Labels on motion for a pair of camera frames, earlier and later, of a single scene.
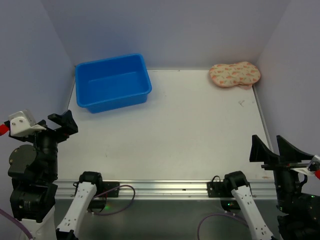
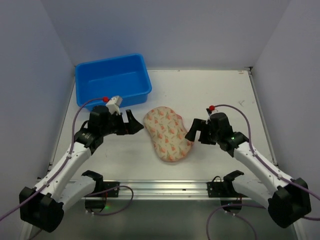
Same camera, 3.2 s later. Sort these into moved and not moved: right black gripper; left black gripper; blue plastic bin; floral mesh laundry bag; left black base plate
Moved: left black gripper; floral mesh laundry bag; right black gripper
Not moved: left black base plate; blue plastic bin
